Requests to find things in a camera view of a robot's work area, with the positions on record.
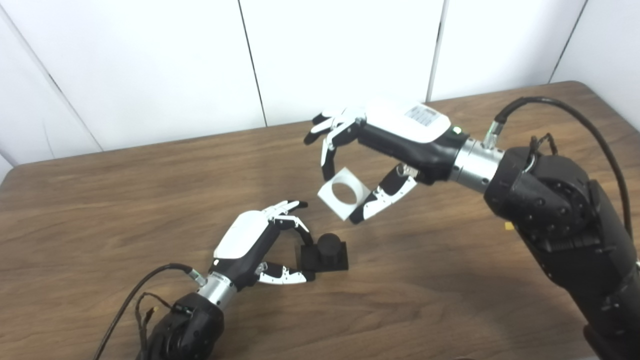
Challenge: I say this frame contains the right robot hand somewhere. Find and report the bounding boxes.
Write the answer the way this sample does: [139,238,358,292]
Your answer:
[303,100,471,225]

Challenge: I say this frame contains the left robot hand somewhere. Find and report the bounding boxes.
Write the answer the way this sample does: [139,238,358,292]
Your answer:
[209,200,317,291]

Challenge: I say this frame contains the black peg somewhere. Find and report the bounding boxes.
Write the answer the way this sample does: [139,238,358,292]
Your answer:
[296,233,350,273]

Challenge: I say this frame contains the white square piece with hole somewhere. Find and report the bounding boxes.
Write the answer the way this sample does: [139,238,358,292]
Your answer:
[317,167,372,221]

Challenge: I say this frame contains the thin yellow-tipped left arm wires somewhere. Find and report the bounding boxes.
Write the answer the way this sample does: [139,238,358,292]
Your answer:
[134,292,173,351]

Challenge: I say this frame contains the thin black right arm wires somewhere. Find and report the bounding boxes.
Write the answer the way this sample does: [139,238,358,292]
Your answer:
[522,132,558,173]

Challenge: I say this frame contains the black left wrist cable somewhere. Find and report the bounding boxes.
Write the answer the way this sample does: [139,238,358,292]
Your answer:
[92,263,208,360]

